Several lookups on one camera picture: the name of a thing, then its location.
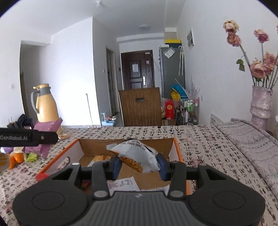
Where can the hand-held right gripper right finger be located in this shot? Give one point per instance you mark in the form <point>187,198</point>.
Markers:
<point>163,168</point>

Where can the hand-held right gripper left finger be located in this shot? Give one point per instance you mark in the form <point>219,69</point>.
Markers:
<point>116,168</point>

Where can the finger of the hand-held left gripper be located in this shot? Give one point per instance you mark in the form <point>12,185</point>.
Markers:
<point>45,138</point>

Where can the pink snack packet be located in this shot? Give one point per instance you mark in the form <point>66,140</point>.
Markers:
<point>48,126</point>

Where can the white packet with snack picture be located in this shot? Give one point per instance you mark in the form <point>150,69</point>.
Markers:
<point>141,155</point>

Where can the red cardboard box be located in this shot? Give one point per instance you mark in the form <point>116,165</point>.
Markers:
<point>95,145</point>

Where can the large red snack packet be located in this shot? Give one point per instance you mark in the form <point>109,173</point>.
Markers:
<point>86,184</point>

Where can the white printed snack packet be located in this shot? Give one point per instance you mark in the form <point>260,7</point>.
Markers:
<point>155,190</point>
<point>123,184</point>

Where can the tan cracker packet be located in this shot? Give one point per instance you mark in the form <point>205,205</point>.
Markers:
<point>102,158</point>

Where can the clear cookie packet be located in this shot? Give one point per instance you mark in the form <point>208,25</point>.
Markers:
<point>64,136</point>

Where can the black bag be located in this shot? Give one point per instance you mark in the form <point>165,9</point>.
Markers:
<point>25,121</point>

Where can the light green small packet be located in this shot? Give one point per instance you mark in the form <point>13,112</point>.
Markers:
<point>30,157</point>

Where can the yellow thermos jug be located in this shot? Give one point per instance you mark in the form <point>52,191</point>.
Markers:
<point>46,108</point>

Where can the light blue stool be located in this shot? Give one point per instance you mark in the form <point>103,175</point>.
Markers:
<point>108,121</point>

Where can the thin metal pole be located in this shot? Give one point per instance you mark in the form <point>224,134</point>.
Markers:
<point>89,110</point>

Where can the red gift box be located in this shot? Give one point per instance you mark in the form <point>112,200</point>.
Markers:
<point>169,109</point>

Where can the metal trolley rack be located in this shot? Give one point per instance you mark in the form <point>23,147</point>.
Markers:
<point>189,113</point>

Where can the wooden chair back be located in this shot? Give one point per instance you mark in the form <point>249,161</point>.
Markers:
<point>139,110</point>

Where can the yellow bag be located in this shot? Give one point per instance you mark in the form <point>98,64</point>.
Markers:
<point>174,96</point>

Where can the blue plastic object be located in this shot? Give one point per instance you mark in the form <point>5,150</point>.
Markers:
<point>179,89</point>

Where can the pale purple dried grass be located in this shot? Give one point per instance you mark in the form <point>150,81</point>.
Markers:
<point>194,89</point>

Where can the grey patterned blanket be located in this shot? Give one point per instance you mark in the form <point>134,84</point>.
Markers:
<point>249,147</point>

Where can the dark brown door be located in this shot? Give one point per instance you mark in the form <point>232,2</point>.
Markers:
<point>130,78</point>

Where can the grey refrigerator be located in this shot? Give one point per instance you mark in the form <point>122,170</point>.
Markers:
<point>171,73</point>

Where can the white folded umbrella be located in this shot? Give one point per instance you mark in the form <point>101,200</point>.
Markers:
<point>181,60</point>

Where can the pink textured vase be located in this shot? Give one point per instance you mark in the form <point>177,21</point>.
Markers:
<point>260,106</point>

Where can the white paper note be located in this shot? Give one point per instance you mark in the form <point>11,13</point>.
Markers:
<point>169,52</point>

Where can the yellow box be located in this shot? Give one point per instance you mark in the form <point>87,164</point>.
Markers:
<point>173,41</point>

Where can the plain brown carton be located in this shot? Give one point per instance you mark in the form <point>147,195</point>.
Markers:
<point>171,33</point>

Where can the dried pink roses bouquet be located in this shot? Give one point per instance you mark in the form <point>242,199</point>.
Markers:
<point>258,67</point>

